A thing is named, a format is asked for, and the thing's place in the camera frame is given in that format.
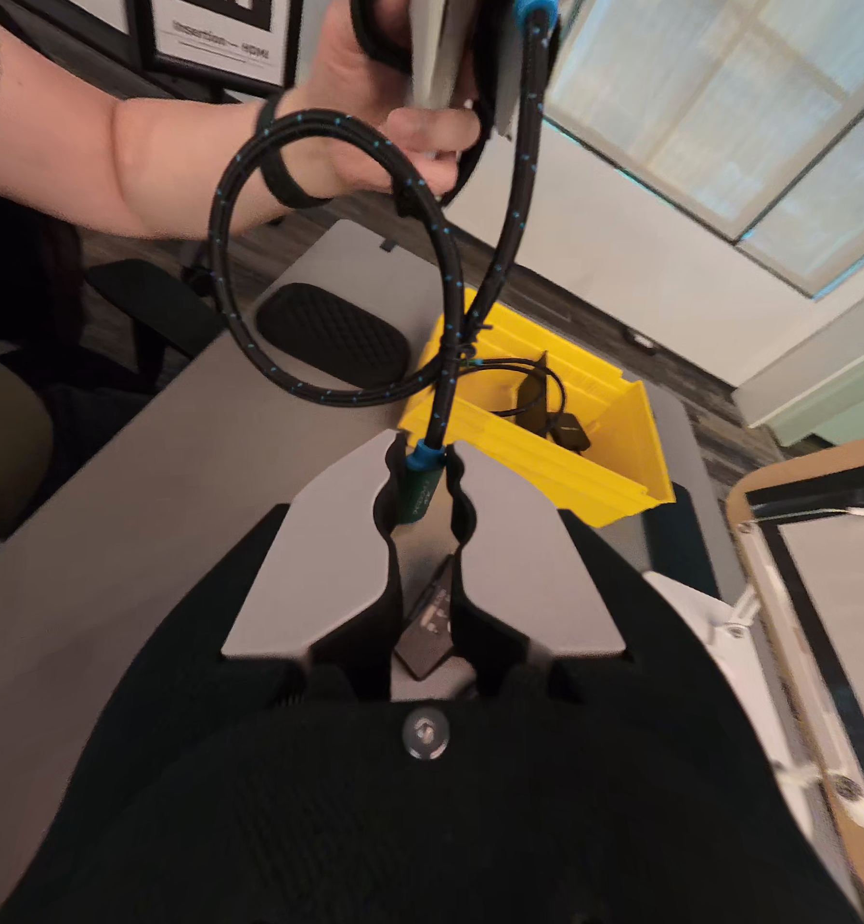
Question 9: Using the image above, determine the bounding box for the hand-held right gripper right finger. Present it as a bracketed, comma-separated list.
[446, 440, 628, 663]

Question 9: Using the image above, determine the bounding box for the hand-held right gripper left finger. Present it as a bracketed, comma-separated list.
[221, 429, 404, 663]

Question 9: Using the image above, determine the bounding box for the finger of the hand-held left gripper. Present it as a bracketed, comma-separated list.
[491, 0, 530, 140]

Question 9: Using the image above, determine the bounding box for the black hdmi hub adapter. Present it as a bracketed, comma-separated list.
[394, 552, 456, 681]

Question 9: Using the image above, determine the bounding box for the small black square usb hub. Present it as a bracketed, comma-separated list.
[547, 411, 592, 454]

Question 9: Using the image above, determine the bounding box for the braided black hdmi cable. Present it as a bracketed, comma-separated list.
[208, 0, 559, 524]

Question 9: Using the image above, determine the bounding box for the yellow plastic bin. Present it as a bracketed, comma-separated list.
[399, 289, 677, 529]

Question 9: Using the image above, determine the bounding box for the thin black usb-c cable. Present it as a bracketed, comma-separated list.
[464, 354, 570, 437]

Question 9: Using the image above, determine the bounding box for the person's left forearm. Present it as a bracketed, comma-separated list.
[0, 14, 310, 243]

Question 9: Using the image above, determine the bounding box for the person's left hand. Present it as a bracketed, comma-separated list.
[276, 0, 485, 212]

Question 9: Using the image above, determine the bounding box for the white metal document stand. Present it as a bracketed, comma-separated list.
[643, 505, 864, 838]

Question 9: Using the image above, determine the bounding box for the large grid window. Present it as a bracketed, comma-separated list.
[546, 0, 864, 298]

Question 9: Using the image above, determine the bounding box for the black wristband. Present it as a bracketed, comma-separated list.
[255, 90, 335, 212]

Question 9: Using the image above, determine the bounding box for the black framed white sign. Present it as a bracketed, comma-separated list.
[9, 0, 144, 69]
[137, 0, 306, 96]

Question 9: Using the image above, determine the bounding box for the black round fabric object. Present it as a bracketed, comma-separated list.
[255, 282, 413, 391]

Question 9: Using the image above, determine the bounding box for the instruction sheet in plastic sleeve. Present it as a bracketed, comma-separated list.
[753, 498, 864, 795]

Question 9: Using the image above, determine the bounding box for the black office chair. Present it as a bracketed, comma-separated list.
[0, 188, 227, 405]

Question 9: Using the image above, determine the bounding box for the wooden display board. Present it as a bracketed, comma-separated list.
[724, 432, 864, 924]

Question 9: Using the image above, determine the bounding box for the person's olive trouser leg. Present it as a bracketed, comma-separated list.
[0, 339, 56, 571]

